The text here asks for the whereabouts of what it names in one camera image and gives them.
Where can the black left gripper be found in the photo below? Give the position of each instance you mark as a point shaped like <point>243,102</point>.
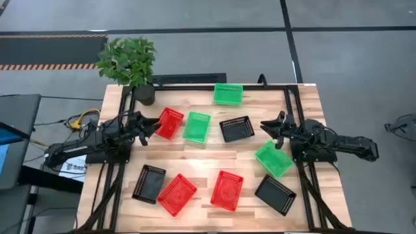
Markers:
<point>135,125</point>

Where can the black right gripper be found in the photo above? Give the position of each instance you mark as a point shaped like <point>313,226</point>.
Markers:
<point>288,128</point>

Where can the red plastic basket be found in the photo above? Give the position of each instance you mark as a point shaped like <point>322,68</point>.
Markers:
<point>227,191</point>
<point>177,195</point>
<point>170,123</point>

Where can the green plastic basket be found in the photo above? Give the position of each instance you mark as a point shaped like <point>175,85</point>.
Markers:
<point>274,161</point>
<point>196,127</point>
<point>228,95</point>

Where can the black plastic basket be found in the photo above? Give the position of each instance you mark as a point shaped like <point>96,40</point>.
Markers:
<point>149,184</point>
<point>275,195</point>
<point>236,130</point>

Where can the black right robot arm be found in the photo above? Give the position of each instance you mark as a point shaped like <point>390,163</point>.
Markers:
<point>341,143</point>

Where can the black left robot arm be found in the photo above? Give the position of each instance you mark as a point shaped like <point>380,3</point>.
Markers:
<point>97,139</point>

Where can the black plant pot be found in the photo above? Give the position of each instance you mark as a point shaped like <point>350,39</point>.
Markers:
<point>145,96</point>

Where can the green leafy artificial plant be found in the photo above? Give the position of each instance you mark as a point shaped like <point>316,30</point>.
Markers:
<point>126,61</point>

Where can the white printed paper sheet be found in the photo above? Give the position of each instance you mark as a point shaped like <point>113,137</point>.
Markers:
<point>73,167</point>

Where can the black desk crossbar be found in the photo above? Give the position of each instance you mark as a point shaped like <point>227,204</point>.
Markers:
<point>48,180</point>

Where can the black hazard-striped floor mat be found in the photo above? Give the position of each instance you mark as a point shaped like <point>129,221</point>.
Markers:
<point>48,50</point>

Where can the blue-screen monitor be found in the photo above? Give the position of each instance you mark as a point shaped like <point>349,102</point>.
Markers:
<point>6,136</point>

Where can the dark grey cabinet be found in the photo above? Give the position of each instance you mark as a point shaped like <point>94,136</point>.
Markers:
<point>13,208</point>

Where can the black metal table frame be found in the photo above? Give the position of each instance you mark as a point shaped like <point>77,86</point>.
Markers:
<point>188,87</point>

